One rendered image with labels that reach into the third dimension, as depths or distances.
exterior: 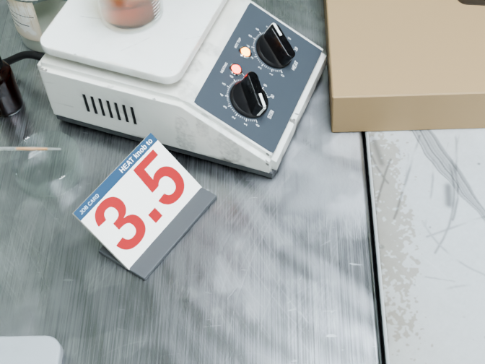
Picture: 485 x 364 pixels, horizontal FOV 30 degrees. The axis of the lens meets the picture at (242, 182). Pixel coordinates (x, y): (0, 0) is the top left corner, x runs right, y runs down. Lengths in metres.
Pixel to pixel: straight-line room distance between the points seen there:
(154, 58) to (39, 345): 0.23
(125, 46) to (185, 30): 0.05
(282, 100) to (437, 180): 0.14
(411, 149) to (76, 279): 0.28
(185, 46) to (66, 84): 0.10
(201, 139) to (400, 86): 0.16
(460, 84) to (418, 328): 0.20
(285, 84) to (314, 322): 0.20
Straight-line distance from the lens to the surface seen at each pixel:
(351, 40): 0.75
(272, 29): 0.73
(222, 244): 0.68
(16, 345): 0.65
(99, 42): 0.71
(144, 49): 0.70
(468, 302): 0.66
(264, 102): 0.69
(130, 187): 0.68
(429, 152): 0.74
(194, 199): 0.70
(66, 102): 0.75
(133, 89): 0.70
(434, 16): 0.78
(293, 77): 0.73
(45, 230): 0.71
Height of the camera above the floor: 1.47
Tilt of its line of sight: 52 degrees down
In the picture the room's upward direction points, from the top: 6 degrees counter-clockwise
